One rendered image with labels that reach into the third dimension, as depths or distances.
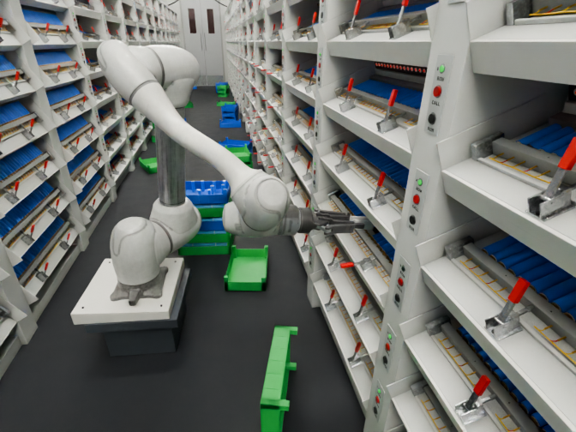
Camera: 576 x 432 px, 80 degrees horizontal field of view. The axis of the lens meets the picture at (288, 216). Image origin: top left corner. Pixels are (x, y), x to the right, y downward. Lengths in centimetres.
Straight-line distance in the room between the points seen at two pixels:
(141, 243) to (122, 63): 58
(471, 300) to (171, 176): 104
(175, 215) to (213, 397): 66
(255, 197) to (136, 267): 69
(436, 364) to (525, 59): 54
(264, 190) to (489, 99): 44
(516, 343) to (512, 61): 37
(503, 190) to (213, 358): 119
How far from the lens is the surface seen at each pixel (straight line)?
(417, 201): 68
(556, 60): 50
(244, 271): 187
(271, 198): 75
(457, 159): 64
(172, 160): 131
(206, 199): 187
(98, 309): 142
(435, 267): 70
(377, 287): 94
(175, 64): 119
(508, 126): 67
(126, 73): 109
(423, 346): 81
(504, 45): 55
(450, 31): 64
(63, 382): 159
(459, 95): 61
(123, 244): 131
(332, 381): 139
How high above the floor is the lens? 109
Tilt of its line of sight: 27 degrees down
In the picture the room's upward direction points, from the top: 1 degrees clockwise
